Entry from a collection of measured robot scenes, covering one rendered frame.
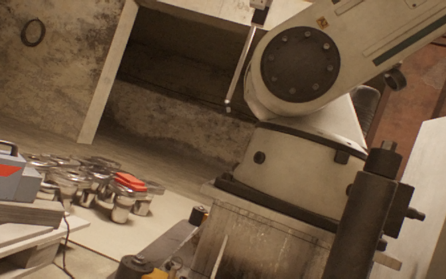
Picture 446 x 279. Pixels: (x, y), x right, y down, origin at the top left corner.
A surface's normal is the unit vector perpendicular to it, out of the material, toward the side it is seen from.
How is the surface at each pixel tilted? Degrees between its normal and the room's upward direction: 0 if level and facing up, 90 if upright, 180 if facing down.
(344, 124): 75
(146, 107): 90
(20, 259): 90
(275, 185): 69
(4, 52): 90
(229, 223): 90
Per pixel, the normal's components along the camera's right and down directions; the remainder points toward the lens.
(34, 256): 0.84, 0.29
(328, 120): -0.07, -0.31
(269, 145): -0.73, -0.26
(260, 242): -0.16, -0.06
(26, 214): 0.55, 0.19
